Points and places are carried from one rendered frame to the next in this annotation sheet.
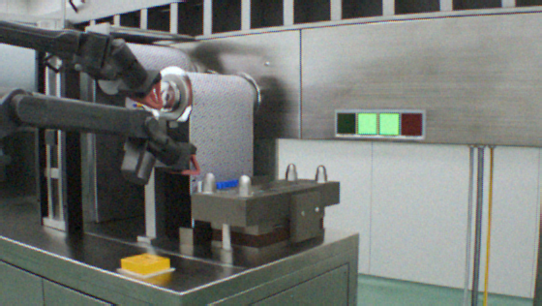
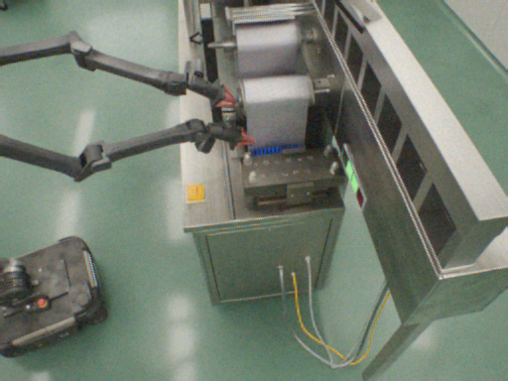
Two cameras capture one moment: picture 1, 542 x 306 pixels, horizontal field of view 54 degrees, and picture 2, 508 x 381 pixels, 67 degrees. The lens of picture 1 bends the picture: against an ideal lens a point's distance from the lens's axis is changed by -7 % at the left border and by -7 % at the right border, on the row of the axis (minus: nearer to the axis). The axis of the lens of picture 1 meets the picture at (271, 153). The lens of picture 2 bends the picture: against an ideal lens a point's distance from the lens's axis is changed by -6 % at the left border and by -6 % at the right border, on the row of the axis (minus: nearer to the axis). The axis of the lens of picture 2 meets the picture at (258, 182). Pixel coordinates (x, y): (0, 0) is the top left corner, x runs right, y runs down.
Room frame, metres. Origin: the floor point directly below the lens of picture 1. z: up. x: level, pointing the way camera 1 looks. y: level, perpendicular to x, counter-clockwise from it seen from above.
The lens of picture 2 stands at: (0.56, -0.67, 2.24)
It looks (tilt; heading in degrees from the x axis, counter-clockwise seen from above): 51 degrees down; 46
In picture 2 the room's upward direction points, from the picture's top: 1 degrees counter-clockwise
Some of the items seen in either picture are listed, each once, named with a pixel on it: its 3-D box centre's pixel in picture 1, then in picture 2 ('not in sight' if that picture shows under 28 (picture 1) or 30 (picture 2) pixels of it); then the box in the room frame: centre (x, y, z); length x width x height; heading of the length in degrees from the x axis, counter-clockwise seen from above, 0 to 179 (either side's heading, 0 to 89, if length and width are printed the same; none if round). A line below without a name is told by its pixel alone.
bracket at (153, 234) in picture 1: (150, 179); (234, 130); (1.35, 0.29, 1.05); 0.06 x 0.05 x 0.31; 144
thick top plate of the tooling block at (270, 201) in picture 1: (271, 198); (292, 171); (1.39, 0.00, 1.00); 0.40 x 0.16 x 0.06; 144
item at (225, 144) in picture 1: (223, 153); (276, 132); (1.43, 0.12, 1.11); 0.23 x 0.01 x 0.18; 144
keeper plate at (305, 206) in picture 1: (306, 216); (299, 193); (1.35, -0.08, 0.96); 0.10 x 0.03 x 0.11; 144
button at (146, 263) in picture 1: (145, 263); (195, 192); (1.08, 0.25, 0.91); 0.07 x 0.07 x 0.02; 54
